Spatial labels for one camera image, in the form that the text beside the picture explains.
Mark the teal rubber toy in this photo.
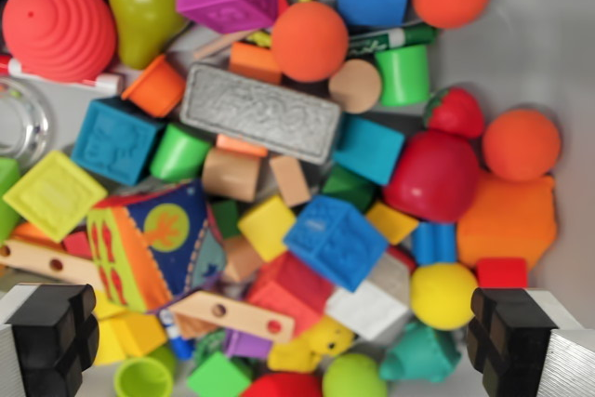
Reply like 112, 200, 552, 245
377, 319, 464, 385

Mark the white soft cube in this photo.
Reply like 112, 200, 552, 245
324, 252, 413, 343

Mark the yellow rubber animal toy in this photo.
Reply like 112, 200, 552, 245
266, 314, 357, 376

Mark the small natural wooden block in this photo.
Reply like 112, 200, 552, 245
269, 154, 312, 209

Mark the red toy strawberry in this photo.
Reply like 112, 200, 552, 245
422, 86, 486, 140

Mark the wooden plank with holes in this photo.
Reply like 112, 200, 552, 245
0, 238, 106, 294
168, 289, 297, 345

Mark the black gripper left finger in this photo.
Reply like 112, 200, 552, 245
0, 283, 100, 397

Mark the purple block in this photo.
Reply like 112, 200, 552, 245
222, 328, 273, 362

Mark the blue capped marker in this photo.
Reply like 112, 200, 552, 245
159, 310, 197, 362

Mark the natural wooden cube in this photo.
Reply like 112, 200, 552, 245
222, 234, 264, 285

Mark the red embossed soft cube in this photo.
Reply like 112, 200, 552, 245
245, 251, 337, 338

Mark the natural wooden cylinder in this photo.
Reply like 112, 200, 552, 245
201, 147, 262, 204

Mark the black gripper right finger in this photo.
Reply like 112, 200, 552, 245
466, 287, 595, 397

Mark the red rounded toy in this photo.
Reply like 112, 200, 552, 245
241, 370, 324, 397

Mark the small yellow wooden block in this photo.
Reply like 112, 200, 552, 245
364, 200, 420, 246

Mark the orange hexagon block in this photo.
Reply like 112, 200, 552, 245
456, 170, 558, 271

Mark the yellow wooden cube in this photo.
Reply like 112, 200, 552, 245
237, 192, 298, 264

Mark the thick orange wooden block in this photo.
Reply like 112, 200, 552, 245
228, 41, 284, 87

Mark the lime green plastic cup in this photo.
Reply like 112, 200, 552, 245
112, 345, 178, 397

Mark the dark green wooden block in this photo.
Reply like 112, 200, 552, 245
321, 165, 377, 213

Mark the yellow ball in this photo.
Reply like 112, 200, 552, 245
409, 261, 481, 333

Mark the flat orange wooden block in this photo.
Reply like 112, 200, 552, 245
215, 133, 271, 159

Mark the lime green ball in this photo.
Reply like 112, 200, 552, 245
321, 351, 389, 397

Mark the small green wooden block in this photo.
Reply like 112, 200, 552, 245
210, 198, 244, 241

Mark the white marker red cap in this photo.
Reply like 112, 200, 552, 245
0, 54, 125, 97

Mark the blue ridged block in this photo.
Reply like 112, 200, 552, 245
410, 220, 458, 267

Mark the grey foam eraser block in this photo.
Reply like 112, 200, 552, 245
179, 61, 344, 166

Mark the bright green cube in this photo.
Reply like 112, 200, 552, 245
186, 351, 255, 397

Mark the small red wooden block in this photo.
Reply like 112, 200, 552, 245
61, 230, 95, 261

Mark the thin wooden stick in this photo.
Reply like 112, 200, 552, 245
192, 29, 262, 61

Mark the green capped marker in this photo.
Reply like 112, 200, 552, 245
347, 24, 439, 52

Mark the orange plastic cup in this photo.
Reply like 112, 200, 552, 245
121, 53, 188, 119

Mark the thin orange block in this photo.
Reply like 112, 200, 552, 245
10, 221, 64, 250

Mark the blue embossed soft cube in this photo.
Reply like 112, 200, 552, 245
283, 194, 390, 294

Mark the green wooden cylinder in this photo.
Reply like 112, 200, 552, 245
149, 123, 213, 185

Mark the red plastic apple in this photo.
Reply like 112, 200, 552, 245
381, 128, 481, 224

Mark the small red cube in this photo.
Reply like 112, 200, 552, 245
474, 257, 530, 290

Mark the yellow wooden arch block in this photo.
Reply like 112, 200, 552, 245
92, 291, 169, 366

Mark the clear plastic ring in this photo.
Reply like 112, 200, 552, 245
0, 77, 53, 168

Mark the red ribbed rubber dome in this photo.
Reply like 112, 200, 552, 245
2, 0, 118, 86

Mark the plain teal cube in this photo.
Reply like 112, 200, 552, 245
331, 114, 406, 187

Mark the blue printed fabric cube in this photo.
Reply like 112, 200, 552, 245
86, 178, 230, 315

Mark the green soft block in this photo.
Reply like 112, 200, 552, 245
0, 156, 22, 245

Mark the round wooden disc block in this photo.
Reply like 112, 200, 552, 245
328, 58, 384, 115

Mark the teal embossed soft cube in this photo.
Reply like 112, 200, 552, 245
70, 96, 167, 187

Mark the yellow-green embossed soft cube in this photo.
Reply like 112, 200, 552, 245
1, 150, 110, 245

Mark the olive green plastic pear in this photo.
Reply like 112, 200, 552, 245
108, 0, 188, 71

